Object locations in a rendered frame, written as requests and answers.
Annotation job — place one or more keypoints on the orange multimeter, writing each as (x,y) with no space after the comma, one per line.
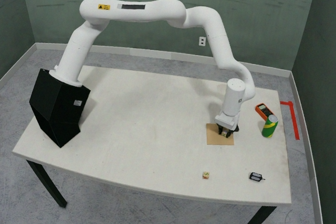
(263,111)

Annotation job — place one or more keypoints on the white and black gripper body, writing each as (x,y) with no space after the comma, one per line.
(235,119)

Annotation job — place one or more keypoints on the tan square mat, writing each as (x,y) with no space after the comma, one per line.
(213,137)

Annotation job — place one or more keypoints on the green and yellow drink can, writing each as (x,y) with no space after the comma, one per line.
(270,126)

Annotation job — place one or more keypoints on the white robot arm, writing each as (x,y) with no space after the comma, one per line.
(98,14)

